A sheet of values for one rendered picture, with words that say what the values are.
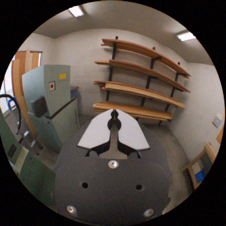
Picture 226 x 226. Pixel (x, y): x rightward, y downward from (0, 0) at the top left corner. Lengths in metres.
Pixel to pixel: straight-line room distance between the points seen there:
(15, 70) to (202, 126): 4.52
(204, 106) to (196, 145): 1.07
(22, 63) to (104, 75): 2.19
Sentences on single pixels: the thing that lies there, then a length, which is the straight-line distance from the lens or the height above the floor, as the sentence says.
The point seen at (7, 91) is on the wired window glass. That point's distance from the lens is 2.27.
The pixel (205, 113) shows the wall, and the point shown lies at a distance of 2.53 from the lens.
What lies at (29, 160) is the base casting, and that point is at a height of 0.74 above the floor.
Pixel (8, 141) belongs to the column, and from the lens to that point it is 0.81.
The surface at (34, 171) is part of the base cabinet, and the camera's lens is 0.92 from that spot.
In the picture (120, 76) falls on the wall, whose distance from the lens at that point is 1.89.
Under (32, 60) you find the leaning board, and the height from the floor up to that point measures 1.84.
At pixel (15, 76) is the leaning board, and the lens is 2.12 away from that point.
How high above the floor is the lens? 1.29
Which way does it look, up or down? 30 degrees down
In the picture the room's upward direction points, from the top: 9 degrees clockwise
